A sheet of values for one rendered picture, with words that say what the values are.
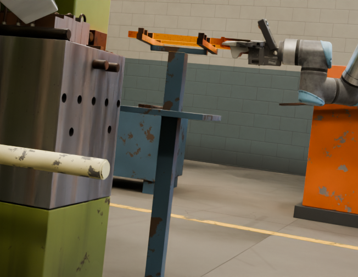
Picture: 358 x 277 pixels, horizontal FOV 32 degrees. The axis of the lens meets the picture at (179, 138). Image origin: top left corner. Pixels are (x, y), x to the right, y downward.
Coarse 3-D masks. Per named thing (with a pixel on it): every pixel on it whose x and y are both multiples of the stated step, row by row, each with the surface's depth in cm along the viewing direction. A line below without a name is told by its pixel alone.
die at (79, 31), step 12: (0, 12) 181; (12, 24) 174; (24, 24) 173; (36, 24) 172; (48, 24) 170; (60, 24) 173; (72, 24) 179; (84, 24) 185; (72, 36) 180; (84, 36) 186
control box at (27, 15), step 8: (0, 0) 109; (8, 0) 111; (16, 0) 114; (24, 0) 117; (32, 0) 120; (40, 0) 123; (48, 0) 126; (8, 8) 118; (16, 8) 121; (24, 8) 124; (32, 8) 127; (40, 8) 131; (48, 8) 134; (56, 8) 139; (24, 16) 132; (32, 16) 136; (40, 16) 140
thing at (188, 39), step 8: (128, 32) 231; (136, 32) 230; (168, 40) 228; (176, 40) 227; (184, 40) 227; (192, 40) 226; (216, 40) 224; (224, 40) 223; (232, 40) 224; (240, 40) 223; (248, 40) 222; (248, 48) 223
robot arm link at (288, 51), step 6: (288, 42) 217; (294, 42) 217; (282, 48) 218; (288, 48) 216; (294, 48) 216; (282, 54) 217; (288, 54) 216; (294, 54) 216; (282, 60) 219; (288, 60) 218
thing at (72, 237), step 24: (0, 216) 172; (24, 216) 169; (48, 216) 167; (72, 216) 179; (96, 216) 194; (0, 240) 172; (24, 240) 169; (48, 240) 168; (72, 240) 181; (96, 240) 196; (0, 264) 172; (24, 264) 169; (48, 264) 170; (72, 264) 183; (96, 264) 198
